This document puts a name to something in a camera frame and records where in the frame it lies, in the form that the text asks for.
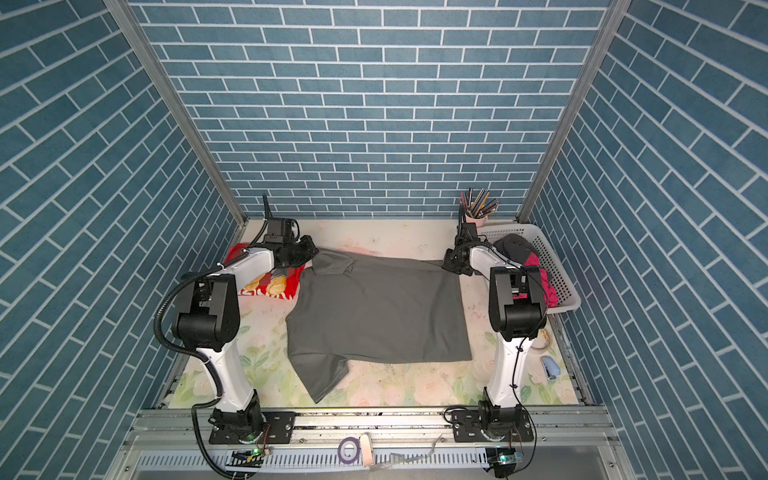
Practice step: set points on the aluminium corner post right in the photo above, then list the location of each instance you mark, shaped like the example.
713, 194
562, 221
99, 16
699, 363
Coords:
596, 55

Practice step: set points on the magenta shirt in basket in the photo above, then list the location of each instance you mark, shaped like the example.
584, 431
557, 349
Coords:
550, 292

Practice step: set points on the aluminium corner post left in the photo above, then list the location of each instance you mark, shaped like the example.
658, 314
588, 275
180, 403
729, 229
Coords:
130, 27

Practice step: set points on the small blue object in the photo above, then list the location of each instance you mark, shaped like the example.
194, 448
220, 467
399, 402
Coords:
551, 368

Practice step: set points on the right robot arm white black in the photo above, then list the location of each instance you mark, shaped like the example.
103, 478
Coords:
517, 307

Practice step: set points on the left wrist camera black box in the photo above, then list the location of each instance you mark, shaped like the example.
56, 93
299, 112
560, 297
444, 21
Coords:
281, 231

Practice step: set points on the white perforated plastic basket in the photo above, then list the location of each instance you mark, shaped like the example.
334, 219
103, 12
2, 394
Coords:
558, 278

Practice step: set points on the purple tape roll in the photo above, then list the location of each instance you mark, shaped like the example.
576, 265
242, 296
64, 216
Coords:
349, 451

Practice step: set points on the aluminium corner post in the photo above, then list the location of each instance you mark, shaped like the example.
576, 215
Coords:
130, 27
596, 55

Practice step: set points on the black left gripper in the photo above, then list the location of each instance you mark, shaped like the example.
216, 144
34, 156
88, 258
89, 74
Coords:
308, 247

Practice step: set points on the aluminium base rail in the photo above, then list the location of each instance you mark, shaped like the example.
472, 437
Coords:
568, 442

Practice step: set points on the pink metal pencil cup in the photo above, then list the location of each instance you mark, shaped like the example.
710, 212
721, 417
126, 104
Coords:
478, 219

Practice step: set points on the right green circuit board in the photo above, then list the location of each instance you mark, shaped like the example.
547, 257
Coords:
502, 462

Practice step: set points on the red teddy bear t shirt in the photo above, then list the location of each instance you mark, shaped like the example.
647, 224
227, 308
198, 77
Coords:
270, 279

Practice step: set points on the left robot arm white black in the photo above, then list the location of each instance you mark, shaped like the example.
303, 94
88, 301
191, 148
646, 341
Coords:
207, 324

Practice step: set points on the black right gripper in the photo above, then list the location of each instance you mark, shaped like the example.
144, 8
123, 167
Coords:
448, 263

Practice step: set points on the dark grey shirt in basket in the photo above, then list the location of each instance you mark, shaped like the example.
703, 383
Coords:
517, 249

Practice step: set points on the grey t shirt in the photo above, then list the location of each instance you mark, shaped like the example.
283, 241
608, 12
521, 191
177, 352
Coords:
357, 307

